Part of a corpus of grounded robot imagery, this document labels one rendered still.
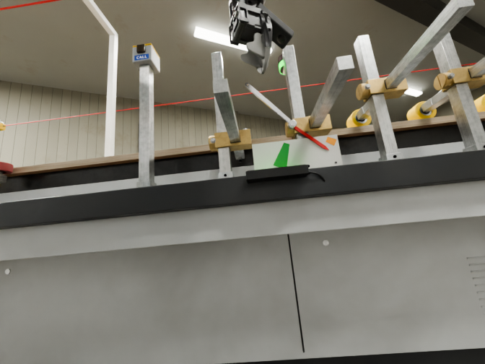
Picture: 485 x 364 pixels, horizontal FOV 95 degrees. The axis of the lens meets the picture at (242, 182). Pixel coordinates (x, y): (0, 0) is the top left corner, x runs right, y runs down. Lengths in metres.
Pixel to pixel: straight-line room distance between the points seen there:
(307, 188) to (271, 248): 0.32
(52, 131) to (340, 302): 4.90
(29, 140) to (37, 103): 0.69
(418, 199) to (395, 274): 0.31
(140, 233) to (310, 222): 0.52
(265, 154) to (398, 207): 0.41
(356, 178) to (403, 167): 0.13
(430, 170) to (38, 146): 5.01
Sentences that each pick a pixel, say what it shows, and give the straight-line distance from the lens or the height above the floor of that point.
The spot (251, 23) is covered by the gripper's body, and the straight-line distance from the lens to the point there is 0.63.
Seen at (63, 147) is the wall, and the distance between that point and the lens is 4.96.
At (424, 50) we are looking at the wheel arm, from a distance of 0.77.
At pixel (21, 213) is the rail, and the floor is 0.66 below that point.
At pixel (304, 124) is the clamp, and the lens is 0.74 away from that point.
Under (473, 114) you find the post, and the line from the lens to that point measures 0.97.
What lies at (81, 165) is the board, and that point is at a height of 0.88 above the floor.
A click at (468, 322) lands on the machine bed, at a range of 1.15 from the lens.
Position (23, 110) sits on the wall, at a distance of 5.37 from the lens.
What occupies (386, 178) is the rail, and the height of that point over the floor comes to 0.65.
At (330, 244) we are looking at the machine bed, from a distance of 0.91.
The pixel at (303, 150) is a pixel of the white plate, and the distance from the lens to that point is 0.70.
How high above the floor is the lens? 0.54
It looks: 12 degrees up
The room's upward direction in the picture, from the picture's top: 5 degrees counter-clockwise
